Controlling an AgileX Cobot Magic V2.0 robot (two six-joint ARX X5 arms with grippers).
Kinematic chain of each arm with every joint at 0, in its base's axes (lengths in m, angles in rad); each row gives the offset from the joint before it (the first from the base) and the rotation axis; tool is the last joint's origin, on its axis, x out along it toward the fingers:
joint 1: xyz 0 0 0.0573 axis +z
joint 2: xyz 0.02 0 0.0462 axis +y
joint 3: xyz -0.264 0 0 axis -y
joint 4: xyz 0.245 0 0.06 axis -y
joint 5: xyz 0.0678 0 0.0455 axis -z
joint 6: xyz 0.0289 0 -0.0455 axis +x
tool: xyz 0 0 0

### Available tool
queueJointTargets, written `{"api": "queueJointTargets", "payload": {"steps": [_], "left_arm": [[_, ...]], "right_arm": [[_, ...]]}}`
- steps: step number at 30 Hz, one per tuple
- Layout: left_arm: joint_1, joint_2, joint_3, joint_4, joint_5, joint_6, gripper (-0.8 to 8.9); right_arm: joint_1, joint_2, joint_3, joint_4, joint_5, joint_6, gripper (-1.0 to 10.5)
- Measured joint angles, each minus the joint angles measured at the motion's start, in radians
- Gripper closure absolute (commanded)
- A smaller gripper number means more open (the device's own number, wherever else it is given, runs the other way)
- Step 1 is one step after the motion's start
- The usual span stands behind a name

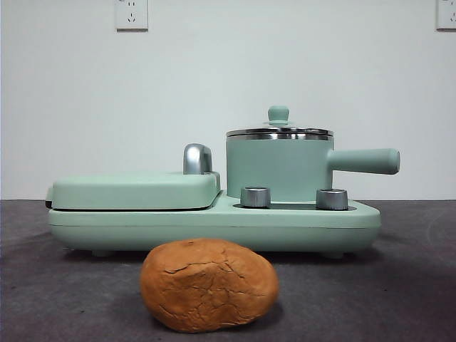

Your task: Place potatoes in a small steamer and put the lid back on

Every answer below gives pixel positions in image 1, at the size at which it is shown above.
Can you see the glass lid with green knob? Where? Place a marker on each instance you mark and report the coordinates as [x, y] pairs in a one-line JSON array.
[[279, 113]]

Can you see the white wall socket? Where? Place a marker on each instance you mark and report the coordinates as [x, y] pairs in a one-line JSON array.
[[132, 16], [447, 14]]

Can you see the brown potato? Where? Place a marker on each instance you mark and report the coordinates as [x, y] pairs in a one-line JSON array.
[[206, 285]]

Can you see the green breakfast maker base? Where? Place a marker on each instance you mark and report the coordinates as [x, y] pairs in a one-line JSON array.
[[213, 228]]

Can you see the silver control knob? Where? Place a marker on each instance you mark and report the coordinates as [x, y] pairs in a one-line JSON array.
[[332, 199], [255, 196]]

